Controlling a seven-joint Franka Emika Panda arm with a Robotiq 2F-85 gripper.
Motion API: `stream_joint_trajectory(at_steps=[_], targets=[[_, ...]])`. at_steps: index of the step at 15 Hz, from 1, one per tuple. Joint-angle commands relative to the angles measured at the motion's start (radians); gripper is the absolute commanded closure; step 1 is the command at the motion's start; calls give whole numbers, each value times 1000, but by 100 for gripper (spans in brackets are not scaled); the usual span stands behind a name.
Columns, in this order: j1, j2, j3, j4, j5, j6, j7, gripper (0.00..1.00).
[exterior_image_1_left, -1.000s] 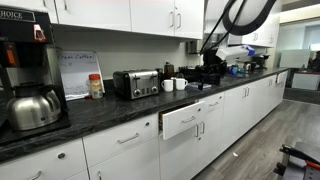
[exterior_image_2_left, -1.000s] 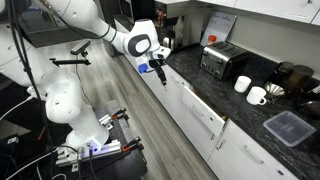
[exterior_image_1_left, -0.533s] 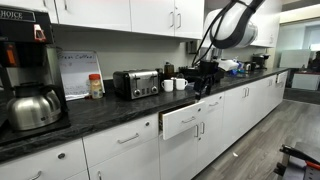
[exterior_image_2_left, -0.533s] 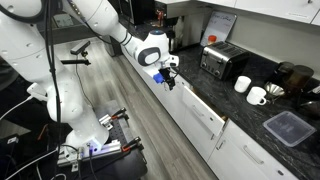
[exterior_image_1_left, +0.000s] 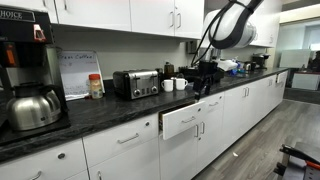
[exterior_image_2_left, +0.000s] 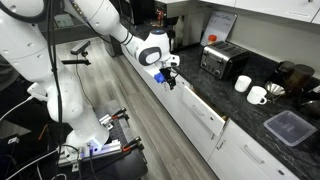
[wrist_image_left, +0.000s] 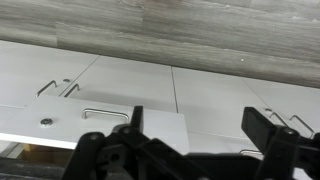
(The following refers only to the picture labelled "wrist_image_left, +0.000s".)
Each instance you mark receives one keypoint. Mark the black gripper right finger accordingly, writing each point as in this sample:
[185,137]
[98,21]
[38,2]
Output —
[283,150]

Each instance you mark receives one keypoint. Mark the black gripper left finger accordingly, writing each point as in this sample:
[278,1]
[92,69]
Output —
[110,156]

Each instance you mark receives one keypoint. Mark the white drawer with wooden interior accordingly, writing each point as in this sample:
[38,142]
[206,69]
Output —
[66,111]

